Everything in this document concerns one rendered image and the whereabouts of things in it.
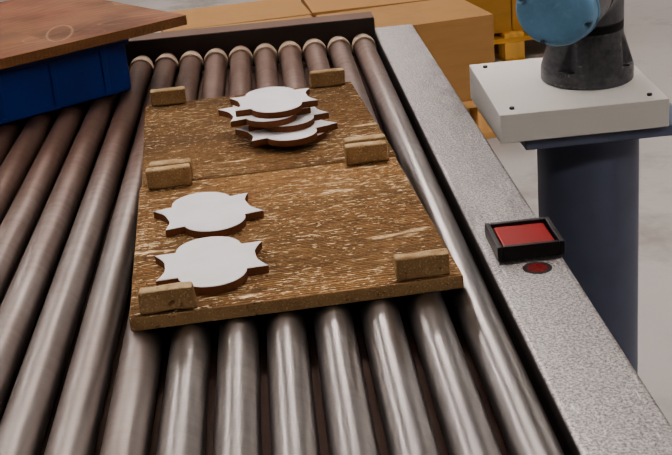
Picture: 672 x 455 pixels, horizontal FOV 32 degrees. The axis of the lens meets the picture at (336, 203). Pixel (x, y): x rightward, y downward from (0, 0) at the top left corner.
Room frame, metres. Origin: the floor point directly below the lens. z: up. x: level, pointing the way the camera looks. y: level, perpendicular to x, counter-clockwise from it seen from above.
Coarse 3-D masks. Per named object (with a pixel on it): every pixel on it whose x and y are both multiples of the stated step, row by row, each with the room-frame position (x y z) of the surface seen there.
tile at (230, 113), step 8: (224, 112) 1.70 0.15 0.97; (232, 112) 1.69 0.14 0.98; (304, 112) 1.68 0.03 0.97; (232, 120) 1.65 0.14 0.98; (240, 120) 1.65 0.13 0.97; (248, 120) 1.65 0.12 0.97; (256, 120) 1.64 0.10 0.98; (264, 120) 1.63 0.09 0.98; (272, 120) 1.63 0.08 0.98; (280, 120) 1.63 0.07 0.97; (288, 120) 1.64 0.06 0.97
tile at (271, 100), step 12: (252, 96) 1.73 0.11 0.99; (264, 96) 1.72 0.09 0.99; (276, 96) 1.72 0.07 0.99; (288, 96) 1.71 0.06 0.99; (300, 96) 1.71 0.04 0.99; (240, 108) 1.67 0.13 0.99; (252, 108) 1.66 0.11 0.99; (264, 108) 1.66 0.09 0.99; (276, 108) 1.65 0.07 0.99; (288, 108) 1.65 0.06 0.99; (300, 108) 1.66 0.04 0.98
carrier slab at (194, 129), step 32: (320, 96) 1.88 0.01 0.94; (352, 96) 1.86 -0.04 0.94; (160, 128) 1.78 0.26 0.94; (192, 128) 1.76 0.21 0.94; (224, 128) 1.75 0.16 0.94; (352, 128) 1.69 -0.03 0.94; (160, 160) 1.62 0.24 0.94; (192, 160) 1.60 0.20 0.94; (224, 160) 1.59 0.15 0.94; (256, 160) 1.58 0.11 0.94; (288, 160) 1.56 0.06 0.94; (320, 160) 1.55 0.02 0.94
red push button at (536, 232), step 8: (528, 224) 1.27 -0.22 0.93; (536, 224) 1.27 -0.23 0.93; (496, 232) 1.26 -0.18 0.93; (504, 232) 1.25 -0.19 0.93; (512, 232) 1.25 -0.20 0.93; (520, 232) 1.25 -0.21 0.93; (528, 232) 1.25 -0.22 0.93; (536, 232) 1.25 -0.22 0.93; (544, 232) 1.24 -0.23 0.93; (504, 240) 1.23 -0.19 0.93; (512, 240) 1.23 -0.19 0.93; (520, 240) 1.23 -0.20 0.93; (528, 240) 1.23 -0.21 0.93; (536, 240) 1.22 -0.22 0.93; (544, 240) 1.22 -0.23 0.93
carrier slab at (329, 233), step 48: (144, 192) 1.48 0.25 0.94; (192, 192) 1.47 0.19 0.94; (240, 192) 1.45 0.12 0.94; (288, 192) 1.43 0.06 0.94; (336, 192) 1.42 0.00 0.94; (384, 192) 1.40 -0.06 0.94; (144, 240) 1.31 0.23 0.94; (240, 240) 1.29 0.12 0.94; (288, 240) 1.27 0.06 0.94; (336, 240) 1.26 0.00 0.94; (384, 240) 1.25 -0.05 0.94; (432, 240) 1.23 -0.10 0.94; (240, 288) 1.15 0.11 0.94; (288, 288) 1.14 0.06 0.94; (336, 288) 1.13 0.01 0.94; (384, 288) 1.13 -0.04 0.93; (432, 288) 1.13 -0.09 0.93
